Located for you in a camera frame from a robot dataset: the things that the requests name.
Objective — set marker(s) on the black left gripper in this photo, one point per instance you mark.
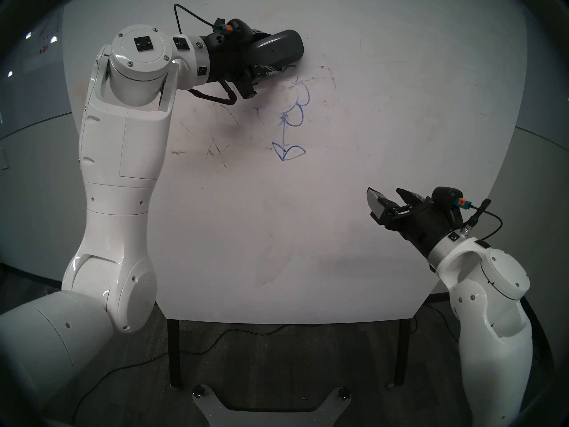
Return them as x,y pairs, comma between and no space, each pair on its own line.
226,61

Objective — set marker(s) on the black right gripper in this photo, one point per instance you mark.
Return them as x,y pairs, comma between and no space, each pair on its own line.
422,226

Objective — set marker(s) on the dark grey whiteboard eraser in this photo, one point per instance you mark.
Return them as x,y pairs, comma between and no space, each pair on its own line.
280,48

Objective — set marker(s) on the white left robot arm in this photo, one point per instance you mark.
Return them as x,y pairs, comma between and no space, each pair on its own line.
124,163

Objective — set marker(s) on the white whiteboard panel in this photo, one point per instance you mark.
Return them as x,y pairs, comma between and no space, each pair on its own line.
355,163

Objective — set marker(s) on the black table leg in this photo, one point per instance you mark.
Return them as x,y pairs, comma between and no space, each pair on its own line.
174,355
402,350

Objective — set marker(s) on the black base knob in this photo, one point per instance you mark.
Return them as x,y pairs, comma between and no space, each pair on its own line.
343,392
198,391

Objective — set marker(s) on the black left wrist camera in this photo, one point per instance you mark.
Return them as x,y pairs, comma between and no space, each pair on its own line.
240,28

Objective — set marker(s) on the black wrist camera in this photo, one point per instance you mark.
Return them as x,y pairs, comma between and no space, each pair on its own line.
240,28
444,194

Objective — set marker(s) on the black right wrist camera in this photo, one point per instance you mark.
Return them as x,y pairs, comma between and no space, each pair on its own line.
444,194

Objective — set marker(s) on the black table frame rail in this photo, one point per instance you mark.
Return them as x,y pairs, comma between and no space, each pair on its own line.
438,298

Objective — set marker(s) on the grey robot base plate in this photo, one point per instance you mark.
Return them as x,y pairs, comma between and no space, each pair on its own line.
209,412

